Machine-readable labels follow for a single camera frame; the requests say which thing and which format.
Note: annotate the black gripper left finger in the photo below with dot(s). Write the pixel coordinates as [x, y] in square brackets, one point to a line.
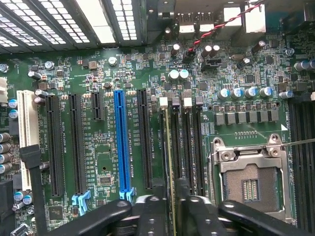
[147, 216]

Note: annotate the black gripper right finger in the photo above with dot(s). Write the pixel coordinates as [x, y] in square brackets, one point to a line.
[197, 216]

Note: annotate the RAM slot with black latch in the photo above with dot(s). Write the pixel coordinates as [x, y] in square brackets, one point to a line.
[198, 147]
[175, 137]

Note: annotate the RAM slot with white latch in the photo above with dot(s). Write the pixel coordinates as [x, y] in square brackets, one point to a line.
[163, 102]
[187, 137]

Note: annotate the silver CPU socket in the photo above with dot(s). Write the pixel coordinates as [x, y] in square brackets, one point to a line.
[248, 162]

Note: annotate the long black expansion slot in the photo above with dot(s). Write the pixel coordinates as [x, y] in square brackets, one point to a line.
[54, 147]
[77, 147]
[145, 137]

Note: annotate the green motherboard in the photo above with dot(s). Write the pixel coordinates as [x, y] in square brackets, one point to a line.
[103, 147]

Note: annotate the blue expansion slot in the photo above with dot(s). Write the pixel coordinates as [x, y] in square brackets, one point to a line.
[122, 137]

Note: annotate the short black expansion slot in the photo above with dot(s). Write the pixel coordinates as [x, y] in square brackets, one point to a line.
[98, 105]

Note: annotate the thin metal locking lever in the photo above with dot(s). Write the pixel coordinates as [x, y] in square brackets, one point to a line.
[295, 143]

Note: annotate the silver can capacitor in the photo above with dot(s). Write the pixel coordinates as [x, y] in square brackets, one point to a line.
[184, 74]
[237, 93]
[224, 94]
[173, 74]
[266, 92]
[251, 92]
[286, 94]

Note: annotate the black pin header connector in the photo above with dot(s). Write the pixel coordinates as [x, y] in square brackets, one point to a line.
[211, 64]

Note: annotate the white PCI expansion slot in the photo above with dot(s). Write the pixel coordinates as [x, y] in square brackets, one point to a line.
[29, 118]

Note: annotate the silver motherboard screw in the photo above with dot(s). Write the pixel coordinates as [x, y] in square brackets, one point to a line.
[49, 65]
[112, 61]

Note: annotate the white plastic connector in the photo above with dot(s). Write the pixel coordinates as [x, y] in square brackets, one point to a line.
[3, 89]

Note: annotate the metal PC case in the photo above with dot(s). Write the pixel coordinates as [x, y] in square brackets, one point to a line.
[73, 22]

